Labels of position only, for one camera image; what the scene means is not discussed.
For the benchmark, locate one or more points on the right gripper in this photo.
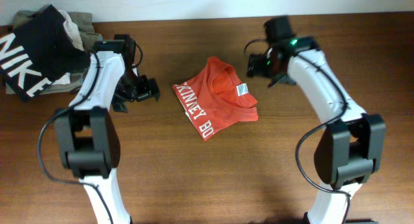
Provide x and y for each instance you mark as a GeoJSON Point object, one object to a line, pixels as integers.
{"type": "Point", "coordinates": [260, 59]}

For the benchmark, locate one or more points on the white folded garment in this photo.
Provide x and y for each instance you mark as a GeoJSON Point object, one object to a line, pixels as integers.
{"type": "Point", "coordinates": [73, 33]}

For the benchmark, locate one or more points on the red t-shirt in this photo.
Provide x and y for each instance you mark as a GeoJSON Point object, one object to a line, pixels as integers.
{"type": "Point", "coordinates": [216, 98]}

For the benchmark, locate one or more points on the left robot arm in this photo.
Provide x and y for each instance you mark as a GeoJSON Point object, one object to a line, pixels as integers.
{"type": "Point", "coordinates": [88, 143]}

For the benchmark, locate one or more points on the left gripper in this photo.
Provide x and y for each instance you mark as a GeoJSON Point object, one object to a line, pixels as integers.
{"type": "Point", "coordinates": [149, 89]}

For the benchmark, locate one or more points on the olive folded garment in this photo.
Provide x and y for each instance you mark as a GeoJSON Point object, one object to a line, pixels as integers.
{"type": "Point", "coordinates": [88, 36]}

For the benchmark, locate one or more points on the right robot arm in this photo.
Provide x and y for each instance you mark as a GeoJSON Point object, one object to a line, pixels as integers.
{"type": "Point", "coordinates": [351, 146]}

